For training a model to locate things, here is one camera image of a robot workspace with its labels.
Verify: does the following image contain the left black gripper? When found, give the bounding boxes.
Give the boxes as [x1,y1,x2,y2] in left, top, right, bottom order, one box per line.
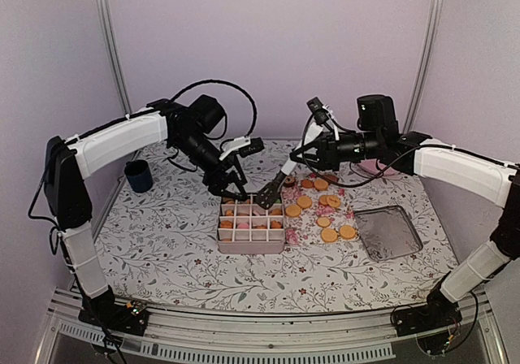
[172,130,249,202]

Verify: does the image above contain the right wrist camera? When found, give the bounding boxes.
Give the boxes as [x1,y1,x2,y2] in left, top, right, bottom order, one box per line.
[306,97,340,141]

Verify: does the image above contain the silver tin lid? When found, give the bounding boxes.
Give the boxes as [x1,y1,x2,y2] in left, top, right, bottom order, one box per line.
[355,205,423,262]

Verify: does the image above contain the pink plate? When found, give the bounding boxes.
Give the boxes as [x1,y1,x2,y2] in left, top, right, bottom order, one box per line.
[359,160,400,176]

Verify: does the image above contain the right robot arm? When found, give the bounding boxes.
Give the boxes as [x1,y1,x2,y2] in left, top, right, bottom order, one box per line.
[282,94,519,328]

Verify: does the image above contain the aluminium front rail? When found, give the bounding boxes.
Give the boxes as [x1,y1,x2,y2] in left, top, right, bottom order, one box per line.
[35,289,513,363]

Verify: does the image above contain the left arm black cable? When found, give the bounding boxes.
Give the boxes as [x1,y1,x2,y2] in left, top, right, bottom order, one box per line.
[170,79,259,141]

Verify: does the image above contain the metal serving tongs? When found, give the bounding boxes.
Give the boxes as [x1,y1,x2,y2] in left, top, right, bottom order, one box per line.
[254,120,323,210]

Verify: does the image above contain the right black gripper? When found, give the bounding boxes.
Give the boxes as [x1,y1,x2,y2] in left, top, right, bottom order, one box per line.
[291,129,383,171]

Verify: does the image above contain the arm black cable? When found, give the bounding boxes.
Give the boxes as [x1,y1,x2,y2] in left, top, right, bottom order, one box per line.
[170,79,259,141]
[300,115,440,189]

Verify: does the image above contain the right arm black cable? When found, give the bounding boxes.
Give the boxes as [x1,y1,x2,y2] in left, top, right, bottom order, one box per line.
[300,115,440,189]

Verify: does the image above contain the right aluminium frame post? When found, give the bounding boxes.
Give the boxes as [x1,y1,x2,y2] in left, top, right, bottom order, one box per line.
[403,0,444,132]

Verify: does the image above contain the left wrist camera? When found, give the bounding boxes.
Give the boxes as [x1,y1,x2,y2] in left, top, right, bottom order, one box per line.
[219,136,264,161]

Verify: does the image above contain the chocolate donut cookie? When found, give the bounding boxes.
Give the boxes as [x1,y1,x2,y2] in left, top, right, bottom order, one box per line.
[284,177,296,188]

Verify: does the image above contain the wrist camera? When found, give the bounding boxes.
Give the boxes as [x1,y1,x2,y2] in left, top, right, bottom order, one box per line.
[219,136,264,161]
[306,97,340,141]

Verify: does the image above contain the metal tin with white dividers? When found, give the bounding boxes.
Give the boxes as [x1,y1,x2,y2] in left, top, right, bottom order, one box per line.
[217,193,286,255]

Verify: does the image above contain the left aluminium frame post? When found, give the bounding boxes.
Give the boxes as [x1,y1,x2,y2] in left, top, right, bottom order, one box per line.
[96,0,132,114]

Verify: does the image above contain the dark blue cup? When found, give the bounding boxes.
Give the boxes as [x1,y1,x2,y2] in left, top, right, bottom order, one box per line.
[123,159,154,193]

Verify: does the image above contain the aluminium frame post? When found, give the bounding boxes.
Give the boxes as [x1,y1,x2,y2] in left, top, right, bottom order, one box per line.
[96,0,132,114]
[403,0,444,132]

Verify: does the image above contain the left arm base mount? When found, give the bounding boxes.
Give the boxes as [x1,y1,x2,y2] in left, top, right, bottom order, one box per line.
[78,298,150,336]

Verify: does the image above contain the floral tablecloth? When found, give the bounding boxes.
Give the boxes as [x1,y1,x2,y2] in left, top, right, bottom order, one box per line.
[96,144,457,313]

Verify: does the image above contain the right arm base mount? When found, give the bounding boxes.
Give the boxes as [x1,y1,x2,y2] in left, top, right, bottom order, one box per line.
[390,299,462,336]

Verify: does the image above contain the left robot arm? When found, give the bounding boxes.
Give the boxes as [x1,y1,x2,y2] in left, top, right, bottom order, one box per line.
[43,96,253,327]

